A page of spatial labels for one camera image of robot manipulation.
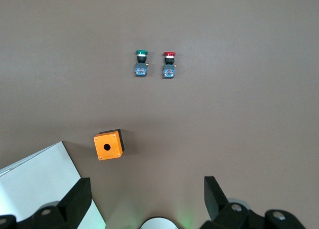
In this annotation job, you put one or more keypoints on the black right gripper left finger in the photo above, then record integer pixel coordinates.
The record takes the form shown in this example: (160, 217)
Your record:
(62, 214)

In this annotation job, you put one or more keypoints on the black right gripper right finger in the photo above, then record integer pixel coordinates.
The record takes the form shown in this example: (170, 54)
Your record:
(224, 216)

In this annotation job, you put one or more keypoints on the red mushroom push button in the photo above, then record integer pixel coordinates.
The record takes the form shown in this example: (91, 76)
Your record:
(169, 64)

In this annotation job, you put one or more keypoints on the white drawer cabinet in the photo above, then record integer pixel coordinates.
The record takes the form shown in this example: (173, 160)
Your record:
(37, 179)

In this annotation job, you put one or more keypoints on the green mushroom push button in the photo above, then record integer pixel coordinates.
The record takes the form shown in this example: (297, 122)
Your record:
(141, 62)

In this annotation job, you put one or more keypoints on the orange button enclosure box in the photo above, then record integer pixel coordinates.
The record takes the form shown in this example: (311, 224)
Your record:
(112, 141)

